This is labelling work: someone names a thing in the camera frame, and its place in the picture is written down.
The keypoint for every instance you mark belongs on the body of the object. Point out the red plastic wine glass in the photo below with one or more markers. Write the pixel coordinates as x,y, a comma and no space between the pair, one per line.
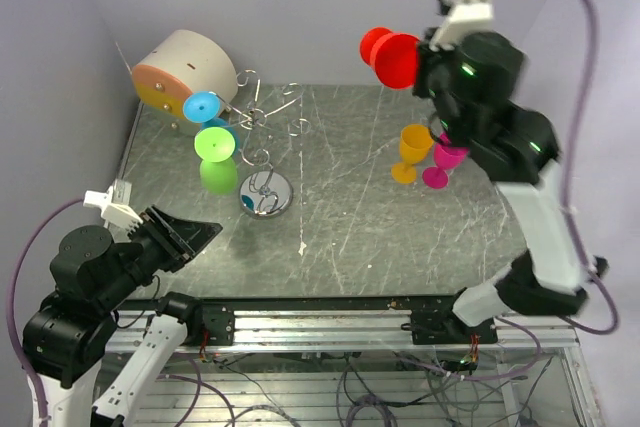
391,55

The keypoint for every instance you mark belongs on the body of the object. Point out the beige round box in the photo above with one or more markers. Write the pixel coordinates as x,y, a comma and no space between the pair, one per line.
186,62

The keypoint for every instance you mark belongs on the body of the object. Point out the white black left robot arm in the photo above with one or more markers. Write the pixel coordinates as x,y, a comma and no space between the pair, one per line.
65,341

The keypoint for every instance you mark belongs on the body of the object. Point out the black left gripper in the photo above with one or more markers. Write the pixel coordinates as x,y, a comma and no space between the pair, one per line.
164,231

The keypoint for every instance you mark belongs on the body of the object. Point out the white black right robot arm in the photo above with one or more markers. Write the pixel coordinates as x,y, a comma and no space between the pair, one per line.
470,86

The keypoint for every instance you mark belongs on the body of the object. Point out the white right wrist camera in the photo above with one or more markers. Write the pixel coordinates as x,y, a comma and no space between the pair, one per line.
460,18

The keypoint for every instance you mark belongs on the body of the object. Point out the chrome wire glass rack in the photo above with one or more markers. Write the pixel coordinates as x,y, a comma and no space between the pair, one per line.
264,193

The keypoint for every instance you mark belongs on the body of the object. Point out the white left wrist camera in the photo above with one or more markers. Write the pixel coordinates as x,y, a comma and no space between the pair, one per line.
114,205

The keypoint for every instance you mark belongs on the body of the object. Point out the green plastic wine glass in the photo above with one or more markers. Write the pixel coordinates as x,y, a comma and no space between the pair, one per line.
218,173

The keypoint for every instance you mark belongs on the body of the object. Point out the blue plastic wine glass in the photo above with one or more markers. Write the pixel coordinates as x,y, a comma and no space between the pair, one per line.
205,109

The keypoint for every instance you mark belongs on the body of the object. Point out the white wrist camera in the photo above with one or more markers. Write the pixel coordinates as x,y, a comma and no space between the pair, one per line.
460,18
114,205

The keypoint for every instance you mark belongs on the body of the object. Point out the aluminium mounting rail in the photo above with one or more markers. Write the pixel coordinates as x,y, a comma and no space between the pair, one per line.
358,325

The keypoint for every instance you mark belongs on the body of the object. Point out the orange plastic wine glass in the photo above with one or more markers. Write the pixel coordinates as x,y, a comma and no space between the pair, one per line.
414,144

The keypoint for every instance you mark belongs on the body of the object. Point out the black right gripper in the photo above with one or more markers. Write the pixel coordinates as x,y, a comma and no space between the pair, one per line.
426,57

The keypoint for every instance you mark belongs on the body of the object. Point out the pink plastic wine glass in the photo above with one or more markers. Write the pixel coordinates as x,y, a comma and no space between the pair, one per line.
446,158

